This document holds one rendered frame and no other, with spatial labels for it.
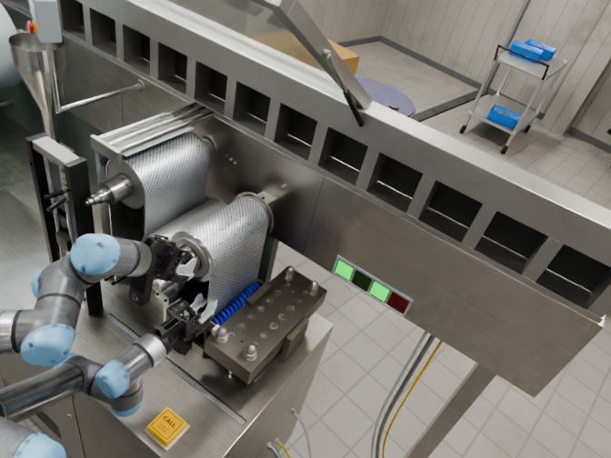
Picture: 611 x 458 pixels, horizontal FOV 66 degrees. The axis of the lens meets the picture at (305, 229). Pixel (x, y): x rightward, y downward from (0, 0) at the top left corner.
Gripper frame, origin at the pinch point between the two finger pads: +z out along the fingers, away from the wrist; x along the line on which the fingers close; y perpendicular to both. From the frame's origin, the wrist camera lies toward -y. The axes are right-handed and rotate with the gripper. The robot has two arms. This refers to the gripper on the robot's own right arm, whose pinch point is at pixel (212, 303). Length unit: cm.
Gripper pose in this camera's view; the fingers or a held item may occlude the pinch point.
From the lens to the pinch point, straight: 134.6
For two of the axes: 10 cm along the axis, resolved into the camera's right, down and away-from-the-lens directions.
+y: 2.0, -7.5, -6.3
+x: -8.2, -4.8, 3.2
